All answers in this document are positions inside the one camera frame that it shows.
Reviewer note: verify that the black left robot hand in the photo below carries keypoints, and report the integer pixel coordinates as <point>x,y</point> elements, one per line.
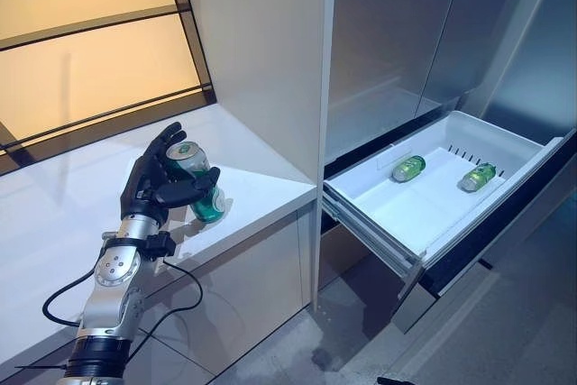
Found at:
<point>144,182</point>

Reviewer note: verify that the tall green beer can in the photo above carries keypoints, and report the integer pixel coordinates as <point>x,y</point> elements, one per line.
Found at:
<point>212,204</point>

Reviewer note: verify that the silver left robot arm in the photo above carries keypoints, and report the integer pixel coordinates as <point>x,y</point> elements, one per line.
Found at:
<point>112,268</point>

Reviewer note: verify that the fridge drawer with white bin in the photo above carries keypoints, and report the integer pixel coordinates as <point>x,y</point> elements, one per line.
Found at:
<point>405,209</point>

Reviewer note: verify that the stainless steel fridge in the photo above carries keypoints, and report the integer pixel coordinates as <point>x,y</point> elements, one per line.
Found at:
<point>383,42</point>

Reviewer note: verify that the white counter cabinet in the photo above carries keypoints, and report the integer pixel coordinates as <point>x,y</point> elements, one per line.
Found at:
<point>252,245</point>

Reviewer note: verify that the tall white cabinet panel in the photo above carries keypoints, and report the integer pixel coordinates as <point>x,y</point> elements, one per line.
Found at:
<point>257,42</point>

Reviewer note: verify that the small green drink can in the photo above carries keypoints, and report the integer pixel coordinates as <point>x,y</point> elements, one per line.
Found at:
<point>408,167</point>
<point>475,176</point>

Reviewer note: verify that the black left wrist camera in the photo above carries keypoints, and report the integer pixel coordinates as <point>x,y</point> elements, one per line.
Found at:
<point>160,245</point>

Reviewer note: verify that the backlit amber panel, dark frame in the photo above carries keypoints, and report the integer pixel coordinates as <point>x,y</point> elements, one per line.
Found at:
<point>90,65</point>

